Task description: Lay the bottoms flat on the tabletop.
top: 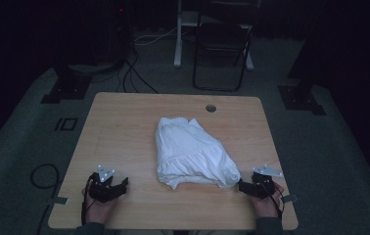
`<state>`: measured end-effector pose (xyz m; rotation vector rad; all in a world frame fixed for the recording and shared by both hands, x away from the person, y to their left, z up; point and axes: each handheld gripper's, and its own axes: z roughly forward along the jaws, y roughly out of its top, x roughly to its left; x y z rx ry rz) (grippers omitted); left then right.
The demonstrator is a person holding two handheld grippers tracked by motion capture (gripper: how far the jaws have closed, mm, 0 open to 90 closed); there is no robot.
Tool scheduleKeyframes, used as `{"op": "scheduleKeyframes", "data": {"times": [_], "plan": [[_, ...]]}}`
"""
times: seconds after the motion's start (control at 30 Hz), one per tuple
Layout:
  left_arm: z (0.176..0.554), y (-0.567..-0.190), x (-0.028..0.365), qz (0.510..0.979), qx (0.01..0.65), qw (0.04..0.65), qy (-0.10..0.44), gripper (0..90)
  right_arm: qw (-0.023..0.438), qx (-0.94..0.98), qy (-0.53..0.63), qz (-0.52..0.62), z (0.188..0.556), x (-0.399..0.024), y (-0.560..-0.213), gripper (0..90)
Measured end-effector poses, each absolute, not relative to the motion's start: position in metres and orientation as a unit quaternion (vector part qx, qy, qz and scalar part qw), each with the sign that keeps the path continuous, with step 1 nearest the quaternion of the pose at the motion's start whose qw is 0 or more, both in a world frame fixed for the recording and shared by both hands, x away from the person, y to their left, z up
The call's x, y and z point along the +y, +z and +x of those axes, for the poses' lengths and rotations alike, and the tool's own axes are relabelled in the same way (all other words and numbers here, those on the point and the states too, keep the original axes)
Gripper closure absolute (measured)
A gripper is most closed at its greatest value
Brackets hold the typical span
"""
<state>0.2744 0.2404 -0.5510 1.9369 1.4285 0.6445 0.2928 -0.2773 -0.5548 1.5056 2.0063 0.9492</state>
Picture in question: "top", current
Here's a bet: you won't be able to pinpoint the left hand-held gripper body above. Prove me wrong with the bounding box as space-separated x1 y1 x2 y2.
87 164 122 204

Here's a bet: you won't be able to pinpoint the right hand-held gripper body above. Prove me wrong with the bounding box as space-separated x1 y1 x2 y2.
251 164 284 201

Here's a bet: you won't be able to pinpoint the white tiered skirt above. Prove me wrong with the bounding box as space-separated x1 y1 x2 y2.
155 117 242 191

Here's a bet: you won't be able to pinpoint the person's right hand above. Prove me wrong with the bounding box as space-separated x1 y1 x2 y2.
249 181 286 219

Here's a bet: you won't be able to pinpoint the person's left hand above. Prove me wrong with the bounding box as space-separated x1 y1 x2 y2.
80 186 119 226

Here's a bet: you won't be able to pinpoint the grey tape strip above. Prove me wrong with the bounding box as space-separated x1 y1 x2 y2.
45 196 69 207
280 194 299 205

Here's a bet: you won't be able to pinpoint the black stand base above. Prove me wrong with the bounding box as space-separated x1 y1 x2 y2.
277 83 327 117
40 64 93 106

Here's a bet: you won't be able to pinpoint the white metal desk leg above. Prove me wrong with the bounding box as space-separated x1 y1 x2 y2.
173 0 185 69
244 24 255 71

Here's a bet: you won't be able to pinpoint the black folding chair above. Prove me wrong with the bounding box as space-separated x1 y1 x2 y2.
192 0 261 93

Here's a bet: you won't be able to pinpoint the dark equipment with red light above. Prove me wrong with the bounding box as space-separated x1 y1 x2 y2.
65 0 134 74

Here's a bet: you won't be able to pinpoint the right hand-held gripper cable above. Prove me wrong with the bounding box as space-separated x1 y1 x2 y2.
260 181 286 220

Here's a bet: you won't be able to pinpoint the hand-held gripper cable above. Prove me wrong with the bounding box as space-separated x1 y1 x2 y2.
260 181 286 220
80 175 98 227

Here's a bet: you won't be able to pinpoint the left hand-held gripper cable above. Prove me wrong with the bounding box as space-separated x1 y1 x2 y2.
80 175 98 227

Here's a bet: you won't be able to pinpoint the black looped floor cable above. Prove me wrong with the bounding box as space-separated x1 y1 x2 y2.
29 163 61 235

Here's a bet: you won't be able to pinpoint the black floor cables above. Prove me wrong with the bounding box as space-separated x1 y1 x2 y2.
116 45 160 95

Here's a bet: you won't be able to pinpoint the white floor cable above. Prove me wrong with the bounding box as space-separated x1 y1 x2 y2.
133 26 178 46

